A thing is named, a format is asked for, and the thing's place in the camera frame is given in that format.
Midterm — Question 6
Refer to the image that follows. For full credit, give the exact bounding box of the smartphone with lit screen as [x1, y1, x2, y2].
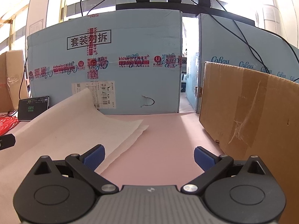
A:
[17, 96, 50, 121]

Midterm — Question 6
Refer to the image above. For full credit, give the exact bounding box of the sealed brown cardboard box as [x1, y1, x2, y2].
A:
[0, 50, 28, 113]

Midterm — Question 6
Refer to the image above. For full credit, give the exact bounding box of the large light blue box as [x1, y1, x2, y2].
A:
[27, 9, 182, 115]

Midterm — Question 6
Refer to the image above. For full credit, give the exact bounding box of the black charging cable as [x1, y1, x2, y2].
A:
[7, 57, 29, 117]

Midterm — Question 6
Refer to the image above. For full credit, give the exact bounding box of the open brown cardboard box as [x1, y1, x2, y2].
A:
[199, 62, 298, 223]

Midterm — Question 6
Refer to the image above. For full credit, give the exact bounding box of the red paper decoration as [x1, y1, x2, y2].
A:
[0, 113, 19, 136]

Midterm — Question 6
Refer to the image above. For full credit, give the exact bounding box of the white air conditioner unit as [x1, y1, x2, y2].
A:
[263, 5, 281, 34]

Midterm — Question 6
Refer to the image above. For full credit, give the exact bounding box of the white nonwoven shopping bag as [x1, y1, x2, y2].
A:
[1, 89, 148, 223]

